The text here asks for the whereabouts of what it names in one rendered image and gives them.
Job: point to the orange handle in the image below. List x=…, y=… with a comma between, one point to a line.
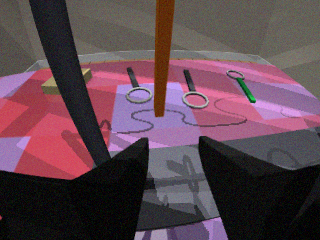
x=164, y=28

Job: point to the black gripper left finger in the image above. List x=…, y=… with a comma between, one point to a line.
x=102, y=204

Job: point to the green handle with grey loop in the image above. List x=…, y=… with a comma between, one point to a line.
x=243, y=86

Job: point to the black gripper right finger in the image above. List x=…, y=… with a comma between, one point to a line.
x=255, y=199

